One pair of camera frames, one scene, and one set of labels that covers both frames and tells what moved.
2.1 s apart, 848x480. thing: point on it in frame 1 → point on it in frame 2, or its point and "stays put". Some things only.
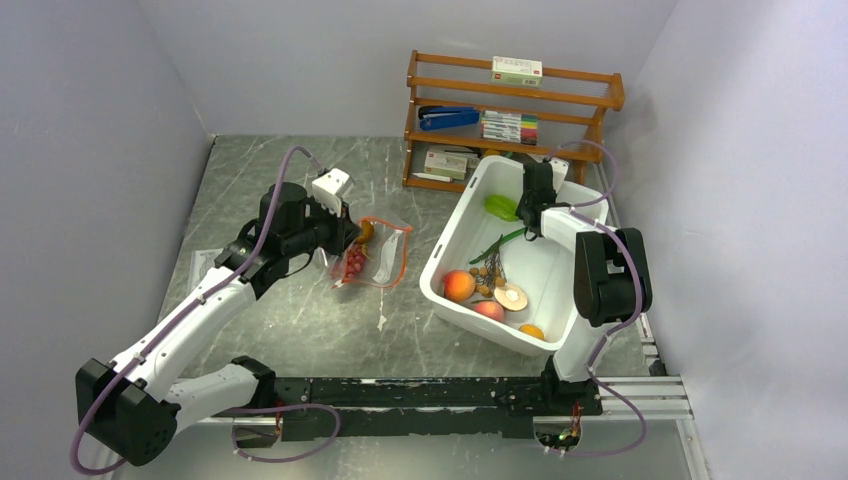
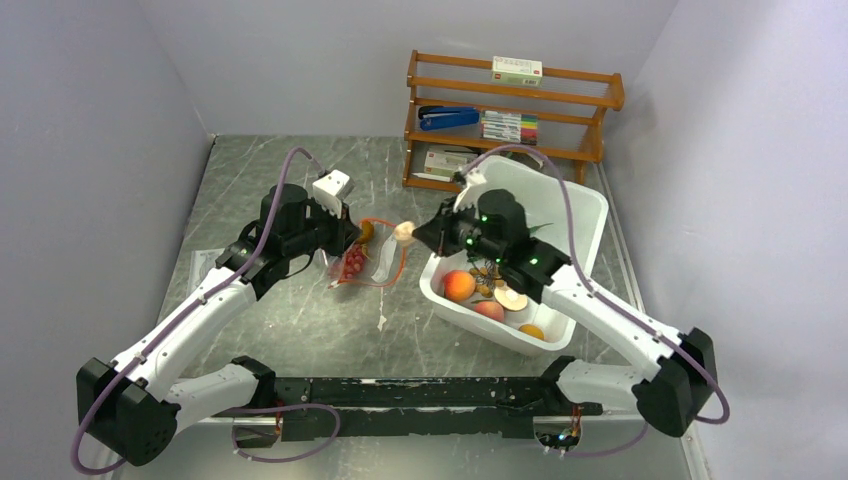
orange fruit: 367,231 stays put
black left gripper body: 321,228 stays put
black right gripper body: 522,203 → 461,231
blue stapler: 440,117 stays put
